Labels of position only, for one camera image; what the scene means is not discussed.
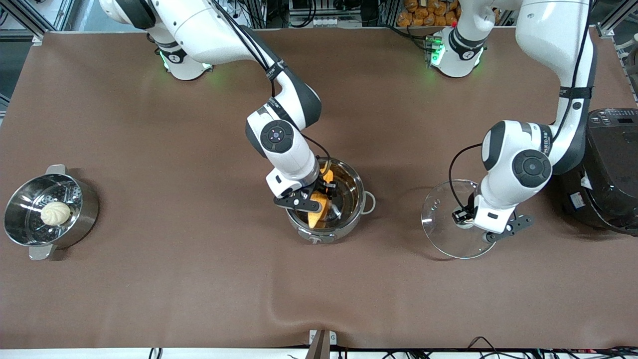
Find yellow toy corn cob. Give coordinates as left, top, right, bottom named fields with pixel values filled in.
left=308, top=170, right=334, bottom=229

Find round glass pot lid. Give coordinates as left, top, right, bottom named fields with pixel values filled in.
left=421, top=179, right=497, bottom=260

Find steel cooking pot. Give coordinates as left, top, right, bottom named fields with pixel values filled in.
left=285, top=158, right=376, bottom=245

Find black rice cooker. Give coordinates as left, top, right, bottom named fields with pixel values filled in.
left=558, top=107, right=638, bottom=235

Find metal table clamp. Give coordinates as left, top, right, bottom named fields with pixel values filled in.
left=308, top=329, right=337, bottom=359

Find brown table mat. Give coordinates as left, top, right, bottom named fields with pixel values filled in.
left=0, top=27, right=638, bottom=350

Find bag of bread rolls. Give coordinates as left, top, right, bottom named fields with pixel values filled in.
left=397, top=0, right=462, bottom=27

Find white steamed bun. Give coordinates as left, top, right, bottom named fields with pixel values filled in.
left=40, top=201, right=72, bottom=226

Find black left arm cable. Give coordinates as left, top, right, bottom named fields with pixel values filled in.
left=448, top=0, right=595, bottom=212

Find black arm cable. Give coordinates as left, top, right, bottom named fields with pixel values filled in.
left=212, top=0, right=333, bottom=174
left=448, top=0, right=595, bottom=212

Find black floor cables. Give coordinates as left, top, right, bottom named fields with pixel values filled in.
left=379, top=337, right=638, bottom=359

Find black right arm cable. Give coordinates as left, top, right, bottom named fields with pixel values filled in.
left=212, top=0, right=333, bottom=174

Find steel steamer pot with handles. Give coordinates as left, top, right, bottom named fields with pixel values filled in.
left=4, top=165, right=99, bottom=261

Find aluminium frame profile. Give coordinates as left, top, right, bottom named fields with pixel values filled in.
left=0, top=0, right=75, bottom=45
left=596, top=0, right=638, bottom=38

